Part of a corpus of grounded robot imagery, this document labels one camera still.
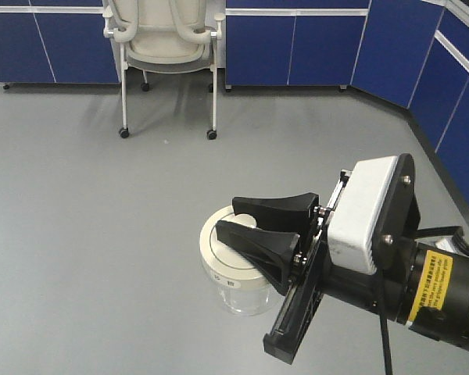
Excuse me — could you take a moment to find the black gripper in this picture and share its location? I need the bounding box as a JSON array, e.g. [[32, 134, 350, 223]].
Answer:
[[215, 170, 417, 363]]

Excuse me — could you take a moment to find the glass jar with beige lid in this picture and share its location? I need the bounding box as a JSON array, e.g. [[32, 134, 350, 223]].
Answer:
[[199, 205, 282, 316]]

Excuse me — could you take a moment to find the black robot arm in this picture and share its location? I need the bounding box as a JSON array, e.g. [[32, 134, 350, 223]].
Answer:
[[215, 155, 469, 373]]

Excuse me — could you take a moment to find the beige office chair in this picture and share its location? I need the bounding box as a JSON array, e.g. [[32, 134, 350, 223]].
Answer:
[[102, 0, 226, 140]]

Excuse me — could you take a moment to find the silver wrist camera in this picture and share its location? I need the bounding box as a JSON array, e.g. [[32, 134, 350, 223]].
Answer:
[[328, 153, 421, 275]]

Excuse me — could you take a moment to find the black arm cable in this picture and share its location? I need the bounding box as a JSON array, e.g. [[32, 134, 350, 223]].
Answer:
[[377, 269, 396, 375]]

